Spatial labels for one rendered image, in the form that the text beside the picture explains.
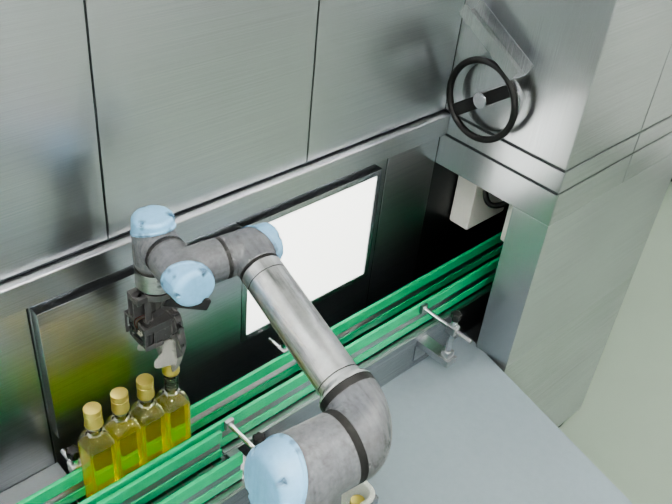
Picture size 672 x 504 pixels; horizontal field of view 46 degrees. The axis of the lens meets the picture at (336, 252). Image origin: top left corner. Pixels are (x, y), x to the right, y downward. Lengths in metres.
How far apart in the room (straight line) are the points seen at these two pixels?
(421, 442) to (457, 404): 0.17
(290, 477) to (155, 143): 0.70
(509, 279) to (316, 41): 0.87
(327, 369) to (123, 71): 0.61
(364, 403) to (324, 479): 0.13
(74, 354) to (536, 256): 1.14
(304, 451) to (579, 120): 1.08
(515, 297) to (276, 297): 1.03
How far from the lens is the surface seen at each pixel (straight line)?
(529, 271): 2.14
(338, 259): 2.04
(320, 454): 1.14
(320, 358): 1.25
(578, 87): 1.89
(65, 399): 1.72
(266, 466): 1.13
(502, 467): 2.10
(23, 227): 1.47
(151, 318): 1.50
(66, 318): 1.59
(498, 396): 2.26
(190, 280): 1.29
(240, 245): 1.36
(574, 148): 1.95
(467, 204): 2.35
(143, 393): 1.63
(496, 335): 2.31
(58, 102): 1.40
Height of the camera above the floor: 2.32
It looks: 37 degrees down
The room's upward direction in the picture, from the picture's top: 6 degrees clockwise
